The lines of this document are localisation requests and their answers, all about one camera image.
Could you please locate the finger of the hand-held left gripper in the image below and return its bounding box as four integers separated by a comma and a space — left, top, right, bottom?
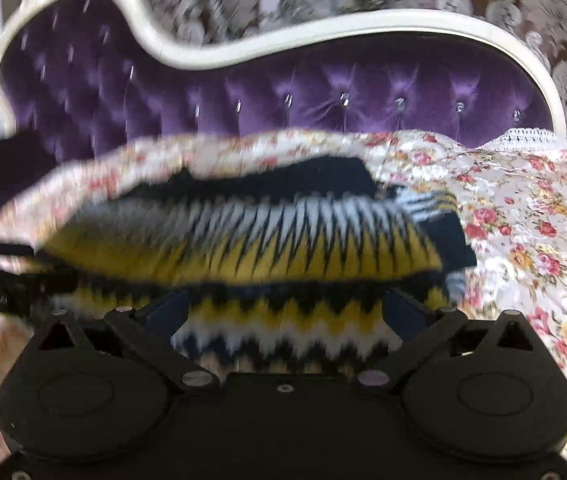
32, 260, 84, 297

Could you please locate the floral quilted blanket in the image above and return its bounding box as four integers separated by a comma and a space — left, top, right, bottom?
0, 127, 567, 477

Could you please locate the purple tufted velvet sofa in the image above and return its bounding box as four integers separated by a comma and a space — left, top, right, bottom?
0, 0, 567, 243

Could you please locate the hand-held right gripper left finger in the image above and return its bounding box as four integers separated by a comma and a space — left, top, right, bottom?
38, 289, 217, 393

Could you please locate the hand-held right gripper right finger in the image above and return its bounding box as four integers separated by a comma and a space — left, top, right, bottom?
357, 289, 535, 393

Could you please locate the yellow navy patterned knit sweater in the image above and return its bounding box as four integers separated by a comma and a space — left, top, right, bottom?
38, 156, 480, 377

